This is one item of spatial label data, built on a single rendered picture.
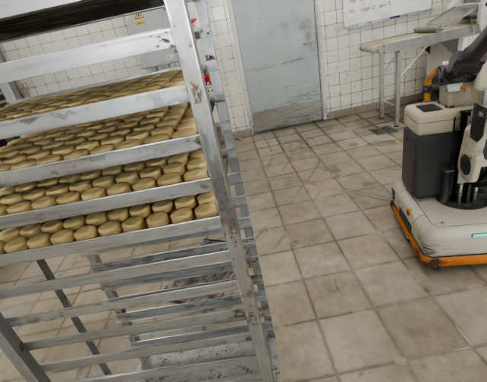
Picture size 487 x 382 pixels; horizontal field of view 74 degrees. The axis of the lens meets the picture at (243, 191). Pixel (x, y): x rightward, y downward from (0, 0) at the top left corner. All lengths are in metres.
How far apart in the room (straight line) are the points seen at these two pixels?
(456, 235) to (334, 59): 3.25
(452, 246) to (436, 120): 0.67
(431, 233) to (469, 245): 0.20
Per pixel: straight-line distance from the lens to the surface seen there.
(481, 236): 2.05
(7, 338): 1.04
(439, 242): 2.00
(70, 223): 0.90
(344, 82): 4.85
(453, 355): 1.80
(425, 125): 2.03
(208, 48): 1.01
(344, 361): 1.71
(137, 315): 1.54
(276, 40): 4.58
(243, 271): 0.73
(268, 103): 4.65
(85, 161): 0.69
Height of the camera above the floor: 1.41
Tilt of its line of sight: 27 degrees down
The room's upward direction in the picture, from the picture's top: 12 degrees counter-clockwise
